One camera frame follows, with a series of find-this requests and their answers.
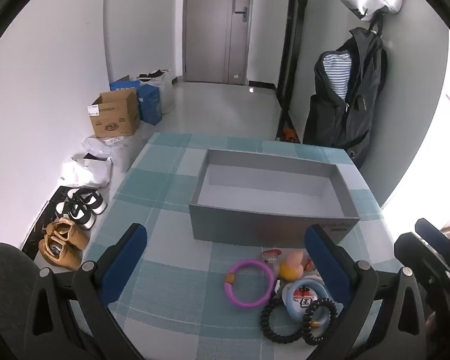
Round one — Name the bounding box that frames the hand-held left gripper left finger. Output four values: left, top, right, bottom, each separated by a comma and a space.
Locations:
24, 223, 148, 360

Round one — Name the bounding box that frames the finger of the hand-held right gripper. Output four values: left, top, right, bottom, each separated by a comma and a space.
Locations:
394, 232, 450, 294
415, 218, 450, 260

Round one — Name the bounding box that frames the small pink toy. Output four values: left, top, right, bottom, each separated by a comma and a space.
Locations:
287, 251, 310, 271

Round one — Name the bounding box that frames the black door mat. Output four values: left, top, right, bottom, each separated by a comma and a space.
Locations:
20, 185, 84, 268

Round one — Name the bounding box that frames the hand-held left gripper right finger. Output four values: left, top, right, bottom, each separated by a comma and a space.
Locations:
304, 224, 428, 360

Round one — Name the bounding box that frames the small red white trinket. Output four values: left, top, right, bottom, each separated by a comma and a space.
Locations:
262, 248, 283, 268

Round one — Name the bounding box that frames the dark bead bracelet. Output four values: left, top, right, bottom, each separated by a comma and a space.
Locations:
301, 297, 339, 346

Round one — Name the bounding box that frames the black metal stand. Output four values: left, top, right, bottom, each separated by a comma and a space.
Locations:
275, 0, 316, 144

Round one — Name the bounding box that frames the grey door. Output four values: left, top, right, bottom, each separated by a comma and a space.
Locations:
182, 0, 255, 85

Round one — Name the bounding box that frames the white bag with dark items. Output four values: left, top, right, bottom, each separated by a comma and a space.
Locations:
137, 69, 178, 115

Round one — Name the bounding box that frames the blue carton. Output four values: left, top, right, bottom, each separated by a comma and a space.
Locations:
136, 84, 163, 125
110, 76, 136, 92

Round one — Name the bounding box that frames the purple ring bracelet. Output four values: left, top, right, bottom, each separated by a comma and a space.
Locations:
224, 259, 275, 307

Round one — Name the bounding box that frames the grey cardboard box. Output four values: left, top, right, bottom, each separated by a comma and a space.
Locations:
188, 148, 361, 249

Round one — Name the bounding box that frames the black jacket on hook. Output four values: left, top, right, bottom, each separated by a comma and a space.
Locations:
303, 27, 389, 169

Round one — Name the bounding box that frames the small yellow duck toy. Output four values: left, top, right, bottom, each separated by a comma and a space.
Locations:
278, 262, 304, 281

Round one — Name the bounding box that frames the black white sneaker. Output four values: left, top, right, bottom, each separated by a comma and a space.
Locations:
56, 200, 97, 230
67, 187, 108, 214

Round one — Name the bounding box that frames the tan suede shoe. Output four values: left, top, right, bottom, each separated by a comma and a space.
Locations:
47, 217, 90, 251
38, 234, 83, 271

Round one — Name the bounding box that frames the brown cardboard box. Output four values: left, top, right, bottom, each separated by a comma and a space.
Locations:
87, 88, 141, 138

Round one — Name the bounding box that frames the white plastic bag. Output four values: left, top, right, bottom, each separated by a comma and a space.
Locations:
62, 157, 113, 188
82, 134, 148, 172

